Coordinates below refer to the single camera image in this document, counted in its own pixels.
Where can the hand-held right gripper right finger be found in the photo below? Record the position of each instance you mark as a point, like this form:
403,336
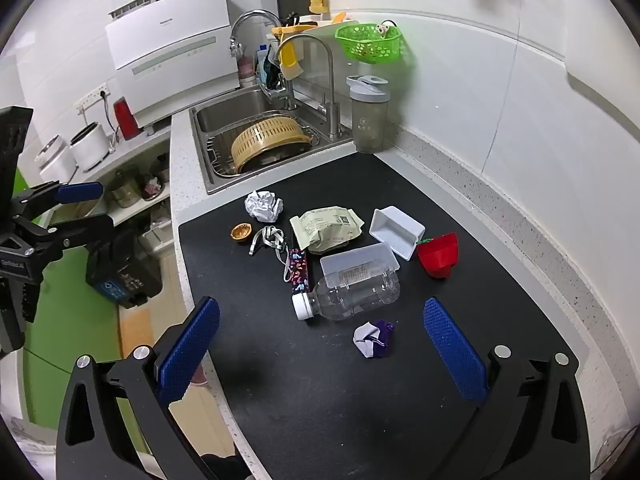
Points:
452,347

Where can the red kettle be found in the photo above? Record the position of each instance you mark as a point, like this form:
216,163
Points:
125,117

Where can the red plastic cup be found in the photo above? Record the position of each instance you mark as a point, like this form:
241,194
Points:
439,256

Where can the yellow sponge figure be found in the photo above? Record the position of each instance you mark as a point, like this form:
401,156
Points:
319,0

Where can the black pedal trash bin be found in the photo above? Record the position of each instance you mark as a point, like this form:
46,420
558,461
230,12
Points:
130,265

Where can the blue bottle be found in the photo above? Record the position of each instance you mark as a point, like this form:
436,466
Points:
262,60

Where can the white shelf unit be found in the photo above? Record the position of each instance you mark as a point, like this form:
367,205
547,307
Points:
135,152

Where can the person's dark trouser leg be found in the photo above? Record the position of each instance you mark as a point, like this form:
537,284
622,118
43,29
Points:
225,467

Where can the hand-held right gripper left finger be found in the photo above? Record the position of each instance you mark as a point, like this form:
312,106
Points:
192,345

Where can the tall chrome faucet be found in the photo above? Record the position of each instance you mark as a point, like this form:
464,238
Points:
250,14

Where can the slim steel faucet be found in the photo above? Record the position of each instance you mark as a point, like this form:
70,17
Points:
333,122

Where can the glass jar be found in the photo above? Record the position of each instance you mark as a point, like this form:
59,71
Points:
122,192

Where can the grey shaker bottle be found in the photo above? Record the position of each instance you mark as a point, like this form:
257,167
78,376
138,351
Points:
368,120

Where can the yellow plastic holder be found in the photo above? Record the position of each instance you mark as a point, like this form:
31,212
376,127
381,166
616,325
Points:
290,62

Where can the clear plastic bottle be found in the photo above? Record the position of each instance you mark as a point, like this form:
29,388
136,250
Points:
350,297

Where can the stainless steel sink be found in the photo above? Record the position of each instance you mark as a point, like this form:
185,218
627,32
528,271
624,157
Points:
230,112

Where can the white plastic tray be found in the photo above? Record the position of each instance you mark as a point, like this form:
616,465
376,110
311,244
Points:
395,227

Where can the clear plastic tray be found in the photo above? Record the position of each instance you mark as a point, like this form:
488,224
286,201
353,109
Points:
357,260

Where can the purple and white wrapper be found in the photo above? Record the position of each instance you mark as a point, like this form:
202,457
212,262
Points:
372,338

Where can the dark patterned wrapper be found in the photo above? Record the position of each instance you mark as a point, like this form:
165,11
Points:
298,272

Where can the white paper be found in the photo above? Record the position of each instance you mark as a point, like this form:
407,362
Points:
262,206

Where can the orange floor mat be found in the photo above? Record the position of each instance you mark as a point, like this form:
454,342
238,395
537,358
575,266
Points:
135,330

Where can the white wall socket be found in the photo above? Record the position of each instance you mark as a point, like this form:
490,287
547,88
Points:
92,95

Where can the yellow plastic colander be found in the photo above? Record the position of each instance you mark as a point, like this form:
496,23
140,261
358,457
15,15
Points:
265,140

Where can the pink bottle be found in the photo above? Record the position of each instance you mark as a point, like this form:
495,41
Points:
246,67

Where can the small white toy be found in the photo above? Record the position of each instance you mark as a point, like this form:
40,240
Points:
384,30

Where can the small lidded pot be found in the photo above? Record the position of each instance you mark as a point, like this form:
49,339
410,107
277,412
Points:
161,170

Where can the green plastic basket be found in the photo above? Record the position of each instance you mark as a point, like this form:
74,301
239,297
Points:
367,45

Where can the white storage bin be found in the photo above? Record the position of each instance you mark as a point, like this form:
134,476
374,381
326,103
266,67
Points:
156,239

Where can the pink trash bin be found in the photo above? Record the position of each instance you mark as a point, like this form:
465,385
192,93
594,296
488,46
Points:
199,379

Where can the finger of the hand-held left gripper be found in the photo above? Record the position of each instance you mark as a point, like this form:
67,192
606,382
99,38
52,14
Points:
75,232
80,192

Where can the black counter mat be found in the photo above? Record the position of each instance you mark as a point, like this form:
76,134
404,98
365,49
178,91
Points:
320,410

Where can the white countertop dishwasher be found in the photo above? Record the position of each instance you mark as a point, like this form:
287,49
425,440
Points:
165,35

